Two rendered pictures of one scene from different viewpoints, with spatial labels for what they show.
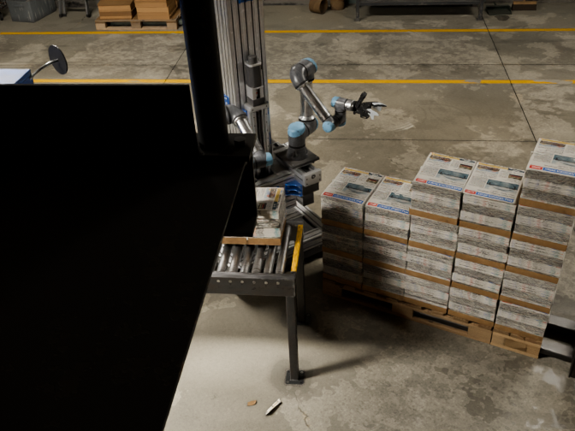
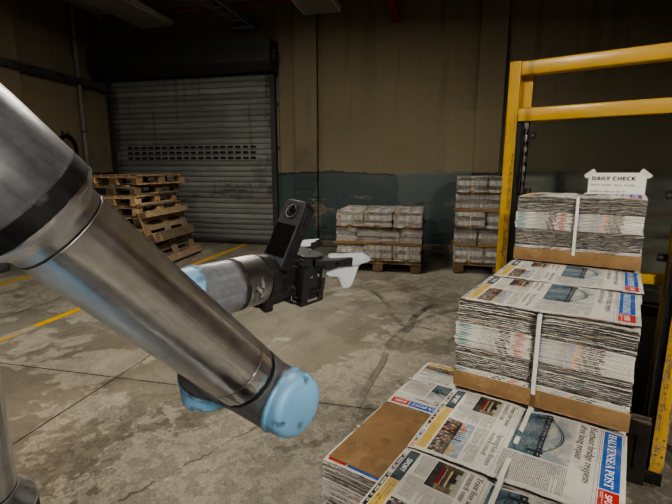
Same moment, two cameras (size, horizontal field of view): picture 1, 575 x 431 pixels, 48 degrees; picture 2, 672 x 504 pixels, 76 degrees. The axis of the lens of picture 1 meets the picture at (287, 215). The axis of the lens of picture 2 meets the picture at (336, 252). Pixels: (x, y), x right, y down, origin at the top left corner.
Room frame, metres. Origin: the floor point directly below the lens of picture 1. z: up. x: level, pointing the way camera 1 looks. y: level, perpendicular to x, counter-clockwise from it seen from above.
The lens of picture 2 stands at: (3.64, 0.15, 1.38)
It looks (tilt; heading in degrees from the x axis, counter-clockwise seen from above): 11 degrees down; 275
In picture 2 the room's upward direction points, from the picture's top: straight up
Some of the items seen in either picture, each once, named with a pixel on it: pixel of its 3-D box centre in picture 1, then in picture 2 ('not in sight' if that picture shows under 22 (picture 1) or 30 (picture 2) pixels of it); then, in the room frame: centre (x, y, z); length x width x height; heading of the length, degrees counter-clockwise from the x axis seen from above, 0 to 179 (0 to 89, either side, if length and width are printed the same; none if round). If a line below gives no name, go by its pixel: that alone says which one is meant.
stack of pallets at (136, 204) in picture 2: not in sight; (139, 216); (7.35, -6.32, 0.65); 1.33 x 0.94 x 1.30; 86
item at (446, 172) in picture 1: (445, 171); (551, 297); (3.21, -0.93, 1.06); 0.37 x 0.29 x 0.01; 151
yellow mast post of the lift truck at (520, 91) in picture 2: not in sight; (508, 253); (3.00, -1.99, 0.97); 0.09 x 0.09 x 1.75; 61
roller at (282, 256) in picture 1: (283, 250); not in sight; (2.90, 0.03, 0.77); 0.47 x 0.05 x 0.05; 172
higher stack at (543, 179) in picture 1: (537, 252); (565, 366); (2.92, -1.45, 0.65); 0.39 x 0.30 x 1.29; 151
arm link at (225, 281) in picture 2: (340, 103); (201, 295); (3.87, -0.38, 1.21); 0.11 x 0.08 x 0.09; 56
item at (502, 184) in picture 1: (494, 181); (567, 274); (3.06, -1.18, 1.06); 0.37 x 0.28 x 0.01; 152
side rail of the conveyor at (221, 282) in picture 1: (174, 280); not in sight; (2.73, 0.64, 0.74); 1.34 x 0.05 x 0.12; 82
